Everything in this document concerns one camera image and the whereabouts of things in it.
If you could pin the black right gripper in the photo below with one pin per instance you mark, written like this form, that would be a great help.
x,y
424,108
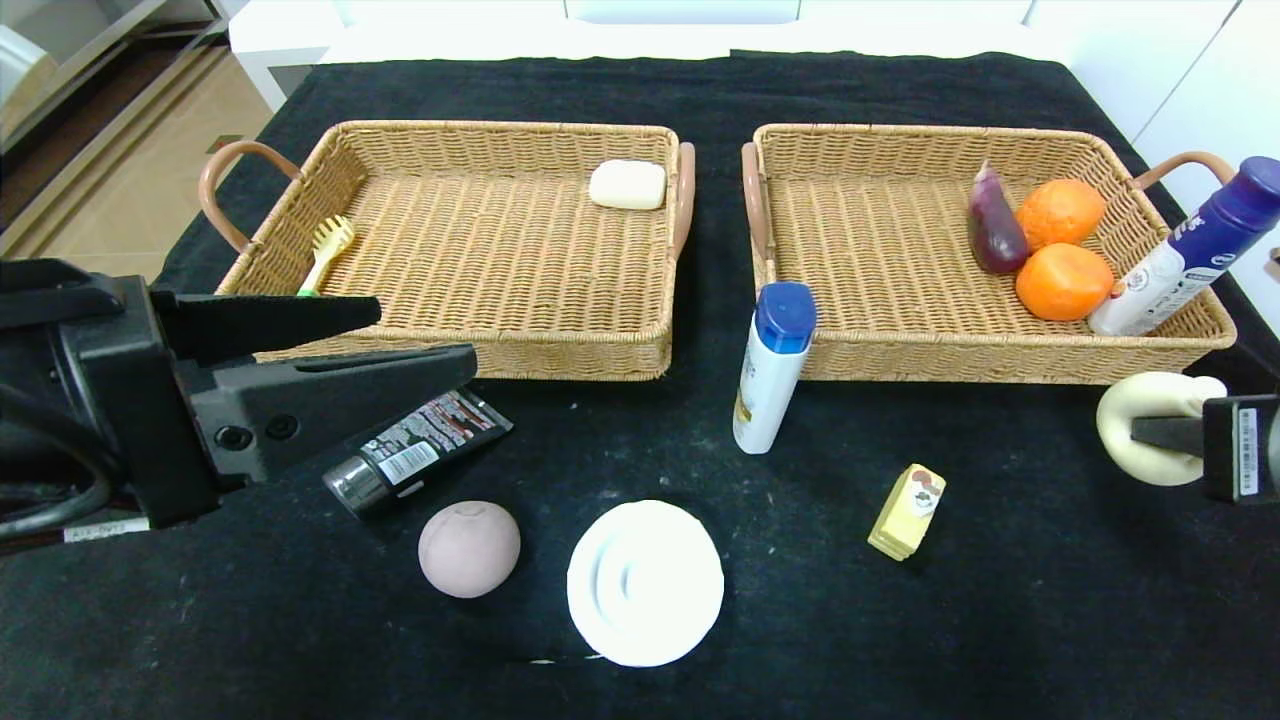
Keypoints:
x,y
1240,447

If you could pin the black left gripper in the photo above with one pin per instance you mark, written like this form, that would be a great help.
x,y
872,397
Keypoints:
x,y
135,400

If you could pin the cream toy bun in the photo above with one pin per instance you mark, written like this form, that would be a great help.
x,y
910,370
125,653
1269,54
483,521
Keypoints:
x,y
1150,395

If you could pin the yellow toy cake slice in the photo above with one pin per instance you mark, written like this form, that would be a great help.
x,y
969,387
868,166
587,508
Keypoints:
x,y
905,515

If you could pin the white bottle with blue cap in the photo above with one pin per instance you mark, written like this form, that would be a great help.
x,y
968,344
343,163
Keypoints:
x,y
770,380

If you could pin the wicker basket with dish brush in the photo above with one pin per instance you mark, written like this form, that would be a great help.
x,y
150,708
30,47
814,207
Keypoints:
x,y
500,260

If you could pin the wicker basket with toy food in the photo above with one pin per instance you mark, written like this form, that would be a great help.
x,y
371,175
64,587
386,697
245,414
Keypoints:
x,y
880,260

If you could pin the yellow green dish brush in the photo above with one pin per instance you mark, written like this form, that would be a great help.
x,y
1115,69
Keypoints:
x,y
335,238

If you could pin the black cosmetic tube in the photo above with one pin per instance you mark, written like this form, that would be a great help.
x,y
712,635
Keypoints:
x,y
415,460

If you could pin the white bottle with purple cap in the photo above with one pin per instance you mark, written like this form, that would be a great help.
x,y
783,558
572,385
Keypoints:
x,y
1190,253

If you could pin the smooth orange fruit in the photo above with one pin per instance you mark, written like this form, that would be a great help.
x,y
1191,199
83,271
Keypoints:
x,y
1064,283

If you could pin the rough orange fruit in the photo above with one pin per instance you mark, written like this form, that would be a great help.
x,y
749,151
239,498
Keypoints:
x,y
1060,211

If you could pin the pink round ball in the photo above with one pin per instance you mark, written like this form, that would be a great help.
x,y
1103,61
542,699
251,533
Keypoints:
x,y
470,550

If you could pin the purple toy eggplant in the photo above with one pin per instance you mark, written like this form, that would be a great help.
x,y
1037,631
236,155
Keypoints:
x,y
995,238

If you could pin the black tablecloth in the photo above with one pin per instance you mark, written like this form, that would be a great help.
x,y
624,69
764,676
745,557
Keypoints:
x,y
1000,650

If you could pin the grey metal shelf unit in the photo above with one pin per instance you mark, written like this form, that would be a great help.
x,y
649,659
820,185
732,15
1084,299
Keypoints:
x,y
100,90

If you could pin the white soap bar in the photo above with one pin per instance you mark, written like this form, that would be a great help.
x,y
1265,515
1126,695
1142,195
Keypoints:
x,y
628,185

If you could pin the white round container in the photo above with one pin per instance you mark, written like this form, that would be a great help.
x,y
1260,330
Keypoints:
x,y
645,585

